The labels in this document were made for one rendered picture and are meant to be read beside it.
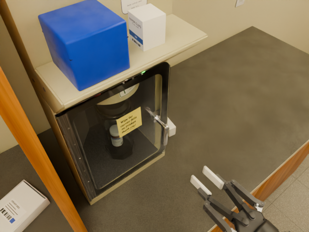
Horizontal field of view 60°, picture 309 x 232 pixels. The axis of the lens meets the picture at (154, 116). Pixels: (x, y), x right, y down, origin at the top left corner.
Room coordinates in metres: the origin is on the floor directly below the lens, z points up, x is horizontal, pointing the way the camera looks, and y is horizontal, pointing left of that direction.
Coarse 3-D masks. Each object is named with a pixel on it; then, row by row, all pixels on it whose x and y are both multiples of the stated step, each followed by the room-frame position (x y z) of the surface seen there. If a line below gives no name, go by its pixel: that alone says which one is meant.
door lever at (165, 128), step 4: (156, 116) 0.53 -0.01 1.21; (156, 120) 0.52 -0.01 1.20; (160, 120) 0.52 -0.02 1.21; (160, 124) 0.51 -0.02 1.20; (164, 124) 0.50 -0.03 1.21; (164, 128) 0.49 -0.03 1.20; (168, 128) 0.49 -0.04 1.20; (164, 132) 0.49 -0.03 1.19; (164, 136) 0.49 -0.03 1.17; (164, 140) 0.49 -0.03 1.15; (164, 144) 0.49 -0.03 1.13
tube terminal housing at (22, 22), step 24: (0, 0) 0.41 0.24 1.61; (24, 0) 0.39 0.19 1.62; (48, 0) 0.41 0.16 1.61; (72, 0) 0.44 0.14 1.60; (168, 0) 0.57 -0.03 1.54; (24, 24) 0.38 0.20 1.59; (24, 48) 0.38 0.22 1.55; (48, 48) 0.40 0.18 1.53; (48, 120) 0.45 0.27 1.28; (72, 168) 0.42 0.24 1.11; (144, 168) 0.51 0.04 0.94
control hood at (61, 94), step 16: (176, 16) 0.56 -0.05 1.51; (128, 32) 0.49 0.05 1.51; (176, 32) 0.49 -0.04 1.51; (192, 32) 0.49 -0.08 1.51; (160, 48) 0.43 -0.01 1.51; (176, 48) 0.43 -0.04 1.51; (48, 64) 0.38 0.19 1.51; (144, 64) 0.39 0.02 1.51; (48, 80) 0.34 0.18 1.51; (64, 80) 0.34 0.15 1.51; (112, 80) 0.34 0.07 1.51; (48, 96) 0.35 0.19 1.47; (64, 96) 0.30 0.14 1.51; (80, 96) 0.31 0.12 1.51
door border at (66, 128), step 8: (64, 120) 0.38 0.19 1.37; (64, 128) 0.37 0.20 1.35; (72, 128) 0.38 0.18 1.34; (72, 136) 0.38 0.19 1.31; (72, 144) 0.37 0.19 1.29; (80, 152) 0.38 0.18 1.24; (80, 160) 0.38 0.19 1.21; (80, 168) 0.37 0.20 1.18; (88, 176) 0.38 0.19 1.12; (88, 184) 0.38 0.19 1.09
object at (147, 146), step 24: (144, 72) 0.51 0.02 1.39; (168, 72) 0.55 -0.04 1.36; (120, 96) 0.46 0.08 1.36; (144, 96) 0.51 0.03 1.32; (168, 96) 0.56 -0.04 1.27; (72, 120) 0.39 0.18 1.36; (96, 120) 0.42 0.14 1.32; (144, 120) 0.50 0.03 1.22; (96, 144) 0.41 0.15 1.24; (120, 144) 0.45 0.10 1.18; (144, 144) 0.50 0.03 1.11; (96, 168) 0.40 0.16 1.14; (120, 168) 0.44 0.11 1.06; (96, 192) 0.38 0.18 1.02
